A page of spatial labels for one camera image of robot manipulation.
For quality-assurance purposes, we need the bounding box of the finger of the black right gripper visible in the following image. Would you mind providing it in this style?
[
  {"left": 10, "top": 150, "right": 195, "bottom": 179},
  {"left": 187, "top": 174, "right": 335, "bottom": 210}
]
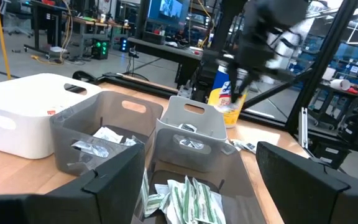
[
  {"left": 242, "top": 67, "right": 257, "bottom": 95},
  {"left": 228, "top": 62, "right": 242, "bottom": 104}
]

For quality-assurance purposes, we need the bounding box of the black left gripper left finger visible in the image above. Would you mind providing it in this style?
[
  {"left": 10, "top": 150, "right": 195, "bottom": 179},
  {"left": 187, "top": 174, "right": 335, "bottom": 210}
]
[{"left": 0, "top": 142, "right": 146, "bottom": 224}]

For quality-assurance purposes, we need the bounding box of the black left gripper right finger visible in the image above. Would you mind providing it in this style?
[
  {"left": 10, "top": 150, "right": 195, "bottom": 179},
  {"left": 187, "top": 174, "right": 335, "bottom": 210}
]
[{"left": 255, "top": 141, "right": 358, "bottom": 224}]

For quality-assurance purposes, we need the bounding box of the alcohol prep pad packet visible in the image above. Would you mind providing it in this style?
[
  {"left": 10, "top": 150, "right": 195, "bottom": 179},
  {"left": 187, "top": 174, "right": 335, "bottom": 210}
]
[
  {"left": 92, "top": 126, "right": 124, "bottom": 144},
  {"left": 71, "top": 139, "right": 110, "bottom": 159},
  {"left": 122, "top": 136, "right": 138, "bottom": 147}
]

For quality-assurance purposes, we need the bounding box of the antiseptic towelette packet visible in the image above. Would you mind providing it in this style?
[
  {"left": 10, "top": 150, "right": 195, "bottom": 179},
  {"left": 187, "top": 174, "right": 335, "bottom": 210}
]
[
  {"left": 227, "top": 138, "right": 242, "bottom": 151},
  {"left": 178, "top": 123, "right": 198, "bottom": 133},
  {"left": 178, "top": 138, "right": 205, "bottom": 151},
  {"left": 240, "top": 140, "right": 258, "bottom": 155}
]

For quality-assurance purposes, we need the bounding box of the disinfecting wipes canister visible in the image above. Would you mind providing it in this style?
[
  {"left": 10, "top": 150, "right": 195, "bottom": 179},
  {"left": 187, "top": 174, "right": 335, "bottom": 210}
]
[{"left": 208, "top": 63, "right": 248, "bottom": 129}]

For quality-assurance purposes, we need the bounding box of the light grey plastic bin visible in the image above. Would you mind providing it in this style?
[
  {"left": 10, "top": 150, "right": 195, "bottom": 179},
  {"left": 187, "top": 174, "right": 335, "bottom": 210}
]
[{"left": 155, "top": 95, "right": 229, "bottom": 174}]

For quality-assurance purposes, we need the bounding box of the silver aluminium bar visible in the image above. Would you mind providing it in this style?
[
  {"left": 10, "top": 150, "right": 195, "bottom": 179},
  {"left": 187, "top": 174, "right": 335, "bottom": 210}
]
[{"left": 298, "top": 107, "right": 309, "bottom": 151}]

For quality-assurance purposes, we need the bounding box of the person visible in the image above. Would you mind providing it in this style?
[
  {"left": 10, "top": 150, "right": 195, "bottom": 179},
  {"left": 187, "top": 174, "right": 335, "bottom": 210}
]
[{"left": 174, "top": 27, "right": 190, "bottom": 43}]

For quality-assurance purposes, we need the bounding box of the long black desk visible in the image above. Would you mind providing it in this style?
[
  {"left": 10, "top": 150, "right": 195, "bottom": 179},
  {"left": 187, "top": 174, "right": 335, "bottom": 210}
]
[{"left": 127, "top": 36, "right": 203, "bottom": 90}]

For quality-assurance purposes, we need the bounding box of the smoky transparent plastic bin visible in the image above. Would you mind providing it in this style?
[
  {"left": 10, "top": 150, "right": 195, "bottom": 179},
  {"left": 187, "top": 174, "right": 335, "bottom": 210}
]
[
  {"left": 134, "top": 128, "right": 267, "bottom": 224},
  {"left": 48, "top": 90, "right": 165, "bottom": 177}
]

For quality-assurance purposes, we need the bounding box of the black equipment on floor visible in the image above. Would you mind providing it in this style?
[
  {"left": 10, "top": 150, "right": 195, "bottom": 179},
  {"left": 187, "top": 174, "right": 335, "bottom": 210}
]
[{"left": 309, "top": 104, "right": 358, "bottom": 170}]

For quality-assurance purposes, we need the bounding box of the white paper roll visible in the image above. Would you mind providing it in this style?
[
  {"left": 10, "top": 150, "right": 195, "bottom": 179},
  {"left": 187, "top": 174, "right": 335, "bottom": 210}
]
[{"left": 330, "top": 78, "right": 352, "bottom": 91}]

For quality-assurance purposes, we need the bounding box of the small blue lit device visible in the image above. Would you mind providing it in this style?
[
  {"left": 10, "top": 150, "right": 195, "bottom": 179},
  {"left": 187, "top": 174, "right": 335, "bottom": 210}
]
[{"left": 119, "top": 37, "right": 131, "bottom": 53}]

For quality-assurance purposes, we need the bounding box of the white plastic bin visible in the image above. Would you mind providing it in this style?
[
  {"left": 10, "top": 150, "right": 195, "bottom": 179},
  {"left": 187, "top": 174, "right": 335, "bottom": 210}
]
[{"left": 0, "top": 73, "right": 103, "bottom": 160}]

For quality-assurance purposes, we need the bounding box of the black computer with green lights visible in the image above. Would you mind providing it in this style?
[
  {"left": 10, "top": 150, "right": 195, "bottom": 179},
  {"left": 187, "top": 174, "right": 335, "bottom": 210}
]
[{"left": 91, "top": 39, "right": 111, "bottom": 60}]

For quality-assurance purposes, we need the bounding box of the black metal leg table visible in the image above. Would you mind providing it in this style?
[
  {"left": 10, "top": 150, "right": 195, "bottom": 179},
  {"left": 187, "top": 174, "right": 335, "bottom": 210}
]
[{"left": 22, "top": 0, "right": 74, "bottom": 57}]

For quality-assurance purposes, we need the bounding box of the large blue wall display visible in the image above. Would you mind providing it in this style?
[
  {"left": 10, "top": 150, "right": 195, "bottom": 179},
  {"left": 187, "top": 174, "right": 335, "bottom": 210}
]
[{"left": 147, "top": 0, "right": 193, "bottom": 26}]

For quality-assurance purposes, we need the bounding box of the yellow floor extension cable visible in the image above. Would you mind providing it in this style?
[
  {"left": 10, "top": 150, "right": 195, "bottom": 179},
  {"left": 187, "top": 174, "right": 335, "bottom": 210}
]
[{"left": 30, "top": 54, "right": 65, "bottom": 67}]

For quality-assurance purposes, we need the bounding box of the yellow hanging cable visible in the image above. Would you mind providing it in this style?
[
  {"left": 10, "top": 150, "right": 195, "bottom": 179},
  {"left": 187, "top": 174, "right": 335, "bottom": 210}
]
[{"left": 0, "top": 0, "right": 12, "bottom": 81}]

